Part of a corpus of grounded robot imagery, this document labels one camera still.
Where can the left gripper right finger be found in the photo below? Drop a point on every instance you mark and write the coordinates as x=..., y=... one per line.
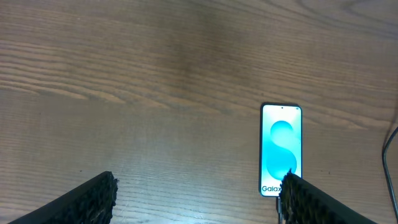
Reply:
x=301, y=202

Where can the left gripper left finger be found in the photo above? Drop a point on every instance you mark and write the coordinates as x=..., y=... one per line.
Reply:
x=90, y=203

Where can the blue Galaxy smartphone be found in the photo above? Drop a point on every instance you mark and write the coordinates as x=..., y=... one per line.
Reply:
x=280, y=145

